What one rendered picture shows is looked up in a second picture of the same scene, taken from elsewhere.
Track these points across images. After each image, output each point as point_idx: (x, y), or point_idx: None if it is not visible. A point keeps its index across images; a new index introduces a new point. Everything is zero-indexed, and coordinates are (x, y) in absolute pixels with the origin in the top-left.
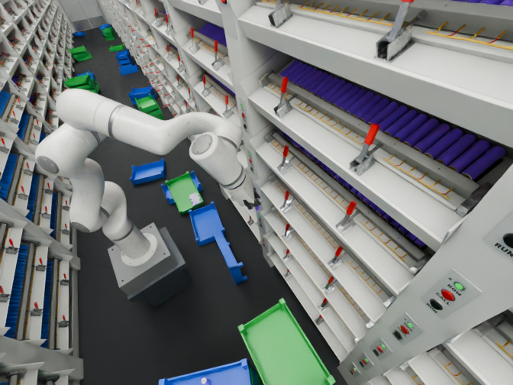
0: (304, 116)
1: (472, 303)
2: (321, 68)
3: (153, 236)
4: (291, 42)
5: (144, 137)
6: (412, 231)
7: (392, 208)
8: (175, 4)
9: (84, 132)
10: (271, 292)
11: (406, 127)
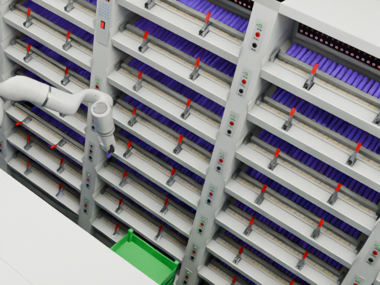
0: (151, 91)
1: (227, 159)
2: None
3: None
4: (151, 61)
5: (67, 104)
6: (207, 139)
7: (199, 131)
8: None
9: (1, 102)
10: None
11: (200, 99)
